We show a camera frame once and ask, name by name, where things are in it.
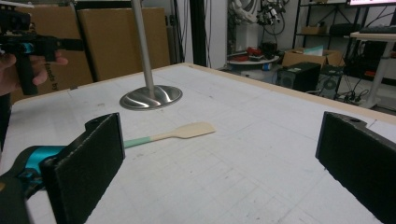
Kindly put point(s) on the metal stand with round base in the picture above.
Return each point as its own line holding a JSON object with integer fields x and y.
{"x": 149, "y": 96}

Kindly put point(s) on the black computer case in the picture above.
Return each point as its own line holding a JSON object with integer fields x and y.
{"x": 299, "y": 76}

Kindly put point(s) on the black shelf rack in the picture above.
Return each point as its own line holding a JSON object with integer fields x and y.
{"x": 320, "y": 34}

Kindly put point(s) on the white desk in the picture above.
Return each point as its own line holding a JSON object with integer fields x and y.
{"x": 381, "y": 62}

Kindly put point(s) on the large printed cardboard box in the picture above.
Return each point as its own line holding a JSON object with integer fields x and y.
{"x": 68, "y": 68}

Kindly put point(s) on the grey computer case with fan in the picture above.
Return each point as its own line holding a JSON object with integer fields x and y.
{"x": 329, "y": 82}

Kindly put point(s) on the small cardboard box on shelf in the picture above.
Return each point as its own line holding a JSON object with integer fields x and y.
{"x": 313, "y": 30}

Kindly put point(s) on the round white table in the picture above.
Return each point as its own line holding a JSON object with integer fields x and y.
{"x": 253, "y": 61}

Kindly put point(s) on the large plain cardboard box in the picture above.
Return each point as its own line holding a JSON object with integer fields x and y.
{"x": 118, "y": 40}

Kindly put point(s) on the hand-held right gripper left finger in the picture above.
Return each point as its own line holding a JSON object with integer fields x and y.
{"x": 87, "y": 168}

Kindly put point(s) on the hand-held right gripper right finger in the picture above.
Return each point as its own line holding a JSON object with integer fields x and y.
{"x": 358, "y": 155}

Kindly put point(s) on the open cardboard box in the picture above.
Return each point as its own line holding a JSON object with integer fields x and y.
{"x": 299, "y": 57}

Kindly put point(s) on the black upright post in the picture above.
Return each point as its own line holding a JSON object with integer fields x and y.
{"x": 198, "y": 31}

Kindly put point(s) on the black keyboard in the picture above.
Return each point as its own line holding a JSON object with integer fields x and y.
{"x": 378, "y": 30}

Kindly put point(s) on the red tool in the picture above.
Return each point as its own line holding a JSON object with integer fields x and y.
{"x": 253, "y": 51}

